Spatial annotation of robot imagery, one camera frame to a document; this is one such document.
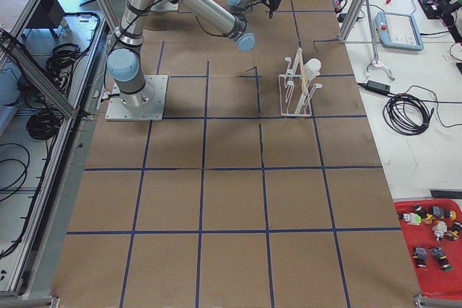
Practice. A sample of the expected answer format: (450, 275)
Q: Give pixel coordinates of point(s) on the wooden rack dowel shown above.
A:
(303, 74)

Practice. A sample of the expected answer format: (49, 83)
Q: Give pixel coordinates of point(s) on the pale green white cup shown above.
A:
(313, 68)

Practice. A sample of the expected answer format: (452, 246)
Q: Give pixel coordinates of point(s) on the black power adapter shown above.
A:
(378, 88)

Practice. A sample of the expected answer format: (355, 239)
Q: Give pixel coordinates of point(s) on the blue teach pendant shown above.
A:
(398, 31)

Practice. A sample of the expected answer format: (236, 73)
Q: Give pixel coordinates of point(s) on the white wire cup rack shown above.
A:
(293, 103)

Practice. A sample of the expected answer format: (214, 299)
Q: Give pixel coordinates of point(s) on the red parts tray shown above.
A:
(432, 230)

